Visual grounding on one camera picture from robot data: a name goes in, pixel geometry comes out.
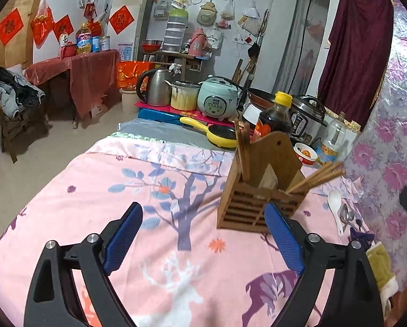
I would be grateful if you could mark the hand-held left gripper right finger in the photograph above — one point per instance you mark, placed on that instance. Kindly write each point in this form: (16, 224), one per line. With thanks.
(285, 242)

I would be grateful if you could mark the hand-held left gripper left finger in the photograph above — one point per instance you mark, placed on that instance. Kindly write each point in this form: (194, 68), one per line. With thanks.
(123, 238)

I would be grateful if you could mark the wooden slatted chopstick holder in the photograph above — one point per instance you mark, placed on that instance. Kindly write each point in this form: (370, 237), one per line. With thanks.
(247, 207)

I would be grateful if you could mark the tan wooden chopstick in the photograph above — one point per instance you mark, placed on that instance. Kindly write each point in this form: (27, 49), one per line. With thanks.
(247, 153)
(326, 178)
(329, 181)
(240, 150)
(321, 173)

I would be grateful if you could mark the dark purple cloth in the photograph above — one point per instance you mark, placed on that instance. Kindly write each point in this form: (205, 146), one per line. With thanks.
(362, 235)

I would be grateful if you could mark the white plastic spoon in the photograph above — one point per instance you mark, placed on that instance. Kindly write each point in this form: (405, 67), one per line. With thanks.
(335, 201)

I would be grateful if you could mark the pink deer printed blanket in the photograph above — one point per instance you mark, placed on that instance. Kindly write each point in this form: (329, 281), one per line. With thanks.
(87, 184)

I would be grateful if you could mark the metal spoon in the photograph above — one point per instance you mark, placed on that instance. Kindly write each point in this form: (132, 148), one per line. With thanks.
(346, 216)

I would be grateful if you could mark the yellow plush cloth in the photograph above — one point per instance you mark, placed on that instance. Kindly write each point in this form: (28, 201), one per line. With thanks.
(382, 269)

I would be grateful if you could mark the red and white bowl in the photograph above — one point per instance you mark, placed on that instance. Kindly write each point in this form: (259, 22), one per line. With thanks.
(305, 155)

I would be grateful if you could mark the white carton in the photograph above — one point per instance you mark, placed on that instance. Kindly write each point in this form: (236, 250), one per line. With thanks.
(351, 127)

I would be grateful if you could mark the clear plastic oil bottle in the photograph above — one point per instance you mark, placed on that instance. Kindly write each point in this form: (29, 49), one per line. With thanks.
(334, 143)

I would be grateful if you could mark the grey sheet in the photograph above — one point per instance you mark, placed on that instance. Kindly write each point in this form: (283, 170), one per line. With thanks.
(155, 134)

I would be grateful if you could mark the dark sauce bottle yellow cap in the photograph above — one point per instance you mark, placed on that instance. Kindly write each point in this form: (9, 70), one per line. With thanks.
(271, 119)

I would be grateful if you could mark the yellow frying pan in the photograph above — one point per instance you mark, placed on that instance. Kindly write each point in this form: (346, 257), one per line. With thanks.
(220, 136)

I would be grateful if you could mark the silver black pressure cooker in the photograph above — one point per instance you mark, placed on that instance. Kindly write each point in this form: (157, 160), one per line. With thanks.
(307, 119)

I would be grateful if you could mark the blue board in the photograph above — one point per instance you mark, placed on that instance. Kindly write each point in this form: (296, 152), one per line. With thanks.
(162, 113)

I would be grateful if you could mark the cardboard box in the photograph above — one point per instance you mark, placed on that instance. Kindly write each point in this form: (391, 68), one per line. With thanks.
(98, 108)

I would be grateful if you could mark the white bucket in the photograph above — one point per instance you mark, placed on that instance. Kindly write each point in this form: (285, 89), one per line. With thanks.
(128, 102)

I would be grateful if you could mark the red frying pan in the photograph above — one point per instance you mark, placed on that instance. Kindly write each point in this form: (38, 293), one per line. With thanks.
(259, 97)

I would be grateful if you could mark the wooden chair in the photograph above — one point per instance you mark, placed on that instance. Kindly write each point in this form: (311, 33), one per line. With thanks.
(16, 133)

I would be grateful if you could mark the yellow pot with steel lid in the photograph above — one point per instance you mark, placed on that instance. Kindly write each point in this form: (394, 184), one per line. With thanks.
(183, 98)

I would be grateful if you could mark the stainless steel kettle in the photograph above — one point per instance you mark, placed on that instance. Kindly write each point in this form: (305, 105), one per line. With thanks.
(157, 88)

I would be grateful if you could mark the pale green rice cooker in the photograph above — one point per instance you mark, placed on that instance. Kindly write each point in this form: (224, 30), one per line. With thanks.
(217, 100)

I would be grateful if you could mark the red gift box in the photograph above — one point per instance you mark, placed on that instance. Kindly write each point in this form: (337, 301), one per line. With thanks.
(132, 75)

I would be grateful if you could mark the table with red cover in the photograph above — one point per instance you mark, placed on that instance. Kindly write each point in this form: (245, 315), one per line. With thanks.
(84, 75)

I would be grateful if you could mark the pile of dark clothes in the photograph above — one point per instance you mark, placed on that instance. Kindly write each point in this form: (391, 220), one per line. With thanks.
(12, 88)

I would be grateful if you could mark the small wooden table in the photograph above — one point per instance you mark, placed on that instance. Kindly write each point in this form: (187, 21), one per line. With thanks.
(176, 57)

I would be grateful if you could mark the black hanging ladle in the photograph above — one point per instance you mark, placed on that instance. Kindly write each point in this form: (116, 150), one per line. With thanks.
(254, 49)

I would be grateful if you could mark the red basin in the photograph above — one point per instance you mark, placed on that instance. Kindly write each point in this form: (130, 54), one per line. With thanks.
(152, 45)

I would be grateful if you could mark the yellow cooking oil jug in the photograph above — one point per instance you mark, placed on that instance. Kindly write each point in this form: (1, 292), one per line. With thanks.
(84, 41)

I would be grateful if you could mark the pink thermos jug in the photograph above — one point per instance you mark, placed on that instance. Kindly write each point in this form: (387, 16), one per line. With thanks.
(198, 42)

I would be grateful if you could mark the wooden door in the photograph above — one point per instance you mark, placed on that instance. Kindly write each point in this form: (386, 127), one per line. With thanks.
(19, 54)

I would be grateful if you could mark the white printed bag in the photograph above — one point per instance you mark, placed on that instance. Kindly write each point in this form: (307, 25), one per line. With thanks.
(214, 40)

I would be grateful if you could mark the stacked steel food carrier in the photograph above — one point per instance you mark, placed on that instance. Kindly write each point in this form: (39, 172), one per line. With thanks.
(177, 30)

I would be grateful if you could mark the white refrigerator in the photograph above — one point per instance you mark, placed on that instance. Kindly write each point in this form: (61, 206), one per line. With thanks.
(140, 20)

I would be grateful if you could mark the hanging clear plastic bag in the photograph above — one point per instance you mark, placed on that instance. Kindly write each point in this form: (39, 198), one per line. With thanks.
(248, 20)
(226, 15)

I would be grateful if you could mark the red plastic bag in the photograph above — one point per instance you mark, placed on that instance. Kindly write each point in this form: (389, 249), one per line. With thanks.
(41, 24)

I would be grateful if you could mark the beige hanging jar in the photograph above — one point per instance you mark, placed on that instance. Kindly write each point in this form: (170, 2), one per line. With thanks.
(206, 13)

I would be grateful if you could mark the floral plastic wall sheet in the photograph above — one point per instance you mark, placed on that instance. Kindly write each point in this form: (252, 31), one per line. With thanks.
(390, 143)

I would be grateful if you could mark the red diamond wall poster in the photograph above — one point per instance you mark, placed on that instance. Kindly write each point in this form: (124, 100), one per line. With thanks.
(121, 19)
(10, 27)
(63, 29)

